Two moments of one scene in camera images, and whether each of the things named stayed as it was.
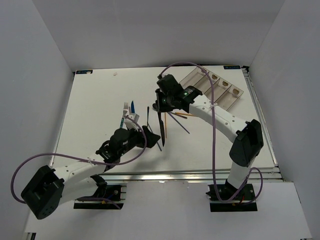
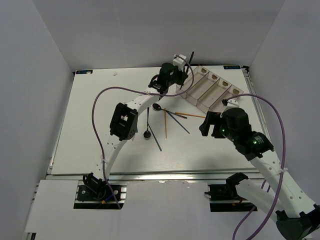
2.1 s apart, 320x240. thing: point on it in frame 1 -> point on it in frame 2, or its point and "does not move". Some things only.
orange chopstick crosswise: (185, 114) does not move
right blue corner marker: (232, 67) does not move
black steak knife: (161, 125) -> (191, 57)
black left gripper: (151, 138) -> (183, 76)
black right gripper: (160, 107) -> (212, 118)
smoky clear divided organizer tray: (225, 94) does not move
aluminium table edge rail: (269, 174) does not move
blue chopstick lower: (157, 142) does not move
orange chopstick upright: (165, 119) does not move
